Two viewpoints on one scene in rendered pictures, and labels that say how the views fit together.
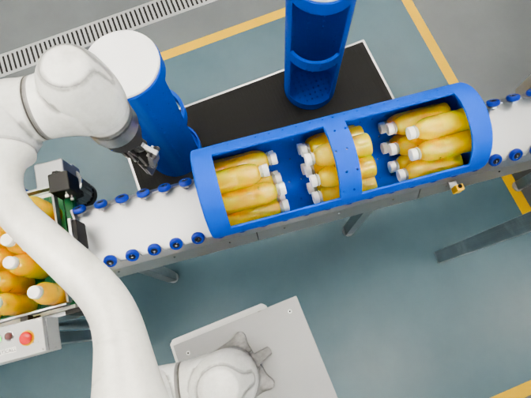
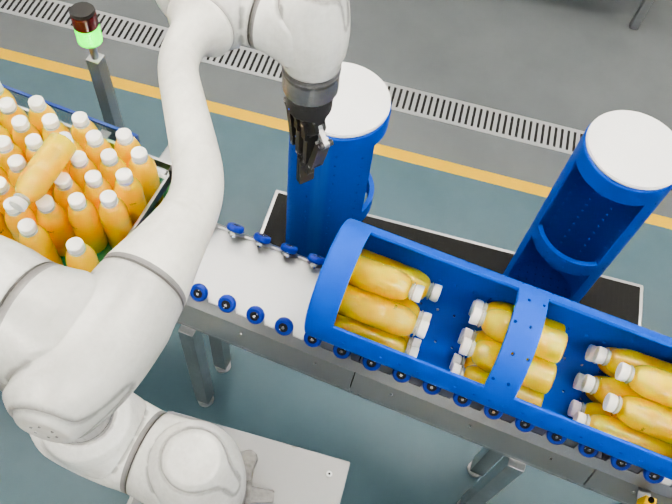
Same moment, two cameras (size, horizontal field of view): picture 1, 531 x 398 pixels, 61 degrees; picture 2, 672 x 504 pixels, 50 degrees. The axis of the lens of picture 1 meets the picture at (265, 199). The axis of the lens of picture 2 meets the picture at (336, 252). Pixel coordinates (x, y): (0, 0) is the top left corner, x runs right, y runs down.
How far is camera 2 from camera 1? 37 cm
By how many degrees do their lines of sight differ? 18
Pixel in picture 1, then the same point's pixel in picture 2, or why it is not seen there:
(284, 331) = (305, 491)
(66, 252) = (199, 120)
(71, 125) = (281, 38)
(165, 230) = (254, 295)
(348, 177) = (510, 362)
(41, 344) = not seen: hidden behind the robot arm
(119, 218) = (215, 248)
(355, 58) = (618, 299)
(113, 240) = not seen: hidden behind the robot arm
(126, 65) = (345, 103)
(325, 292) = not seen: outside the picture
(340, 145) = (525, 319)
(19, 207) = (188, 65)
